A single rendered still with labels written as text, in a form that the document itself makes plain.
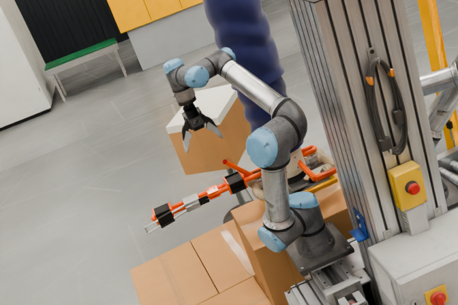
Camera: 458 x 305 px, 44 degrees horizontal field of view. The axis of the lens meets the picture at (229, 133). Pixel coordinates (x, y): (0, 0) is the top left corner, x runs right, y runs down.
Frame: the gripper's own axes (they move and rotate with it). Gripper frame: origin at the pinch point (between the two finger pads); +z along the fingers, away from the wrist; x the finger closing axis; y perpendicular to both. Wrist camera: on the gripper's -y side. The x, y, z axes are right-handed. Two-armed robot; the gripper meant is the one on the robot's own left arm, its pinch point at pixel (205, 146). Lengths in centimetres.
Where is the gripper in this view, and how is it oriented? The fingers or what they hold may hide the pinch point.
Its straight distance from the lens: 219.7
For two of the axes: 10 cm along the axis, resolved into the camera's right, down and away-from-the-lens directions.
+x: -9.2, 3.8, -0.9
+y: -2.3, -3.3, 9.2
